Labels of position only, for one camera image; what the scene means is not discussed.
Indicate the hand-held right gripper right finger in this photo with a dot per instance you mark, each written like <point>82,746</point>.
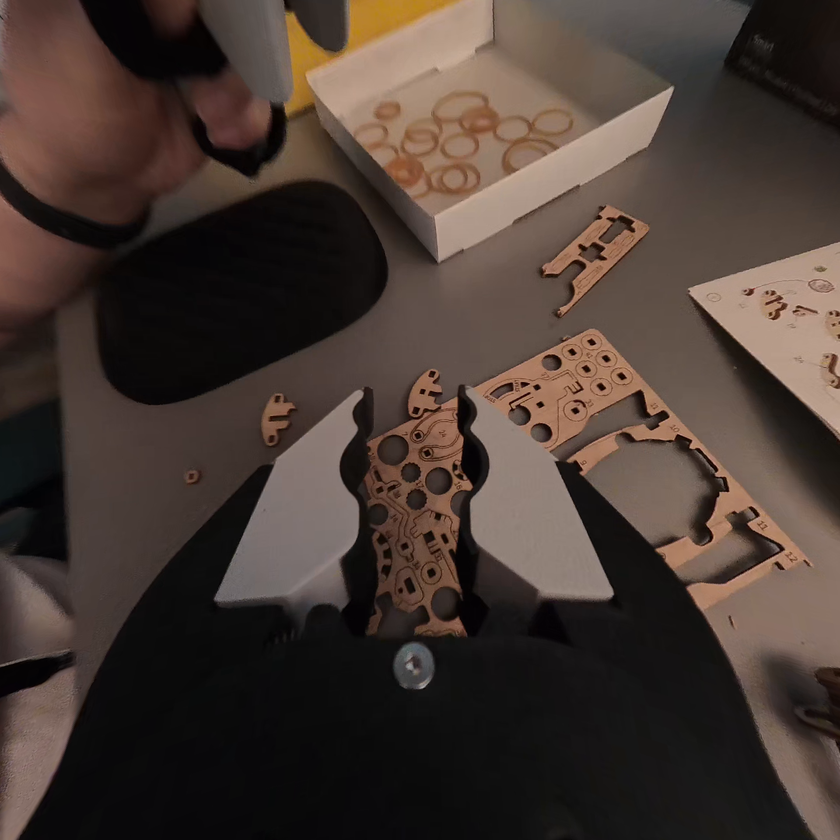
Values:
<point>525,525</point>

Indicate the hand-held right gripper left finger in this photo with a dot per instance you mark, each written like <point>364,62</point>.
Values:
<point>295,525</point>

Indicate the small curved wooden part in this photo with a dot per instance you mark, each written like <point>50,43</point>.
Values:
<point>425,394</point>
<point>279,417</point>

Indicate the white cardboard box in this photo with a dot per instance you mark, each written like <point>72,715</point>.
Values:
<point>459,223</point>

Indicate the person's left forearm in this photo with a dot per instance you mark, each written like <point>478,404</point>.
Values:
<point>39,282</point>

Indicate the wooden parts sheet large cutouts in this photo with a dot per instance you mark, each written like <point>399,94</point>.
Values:
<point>577,426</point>

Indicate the wooden model assembly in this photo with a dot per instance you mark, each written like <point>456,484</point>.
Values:
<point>823,715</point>

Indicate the black model kit box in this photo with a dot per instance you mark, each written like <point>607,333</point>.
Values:
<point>787,59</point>

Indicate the person's left hand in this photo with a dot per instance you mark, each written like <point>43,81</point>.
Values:
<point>98,131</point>

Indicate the yellow plastic bin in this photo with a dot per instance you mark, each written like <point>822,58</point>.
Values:
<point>298,79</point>

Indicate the pile of rubber bands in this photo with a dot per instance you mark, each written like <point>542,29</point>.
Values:
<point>453,154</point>

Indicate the black ribbed oval pad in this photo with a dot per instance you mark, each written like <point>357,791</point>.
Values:
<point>243,295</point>

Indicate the black wristband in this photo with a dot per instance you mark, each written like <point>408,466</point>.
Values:
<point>65,226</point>

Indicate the dark teal chair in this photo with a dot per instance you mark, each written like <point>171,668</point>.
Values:
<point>29,472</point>

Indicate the instruction booklet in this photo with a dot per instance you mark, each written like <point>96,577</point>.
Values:
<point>754,341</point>

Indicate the wooden frame-shaped part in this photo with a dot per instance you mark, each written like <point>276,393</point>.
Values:
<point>594,256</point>

